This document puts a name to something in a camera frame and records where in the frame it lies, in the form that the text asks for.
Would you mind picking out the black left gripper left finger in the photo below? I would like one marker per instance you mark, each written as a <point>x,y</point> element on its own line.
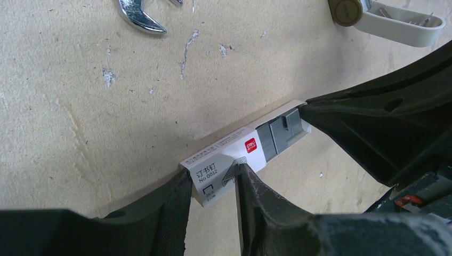
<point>155,224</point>

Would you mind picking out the green and white stapler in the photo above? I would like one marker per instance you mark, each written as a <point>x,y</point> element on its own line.
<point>396,24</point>

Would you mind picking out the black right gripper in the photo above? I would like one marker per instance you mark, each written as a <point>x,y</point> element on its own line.
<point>395,126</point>

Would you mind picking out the silver open-end wrench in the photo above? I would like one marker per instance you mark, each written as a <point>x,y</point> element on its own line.
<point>133,13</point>

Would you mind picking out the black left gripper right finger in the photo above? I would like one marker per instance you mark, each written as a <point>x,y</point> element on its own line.
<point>269,224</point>

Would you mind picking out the white staple box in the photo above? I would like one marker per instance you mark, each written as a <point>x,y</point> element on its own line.
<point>212,169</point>

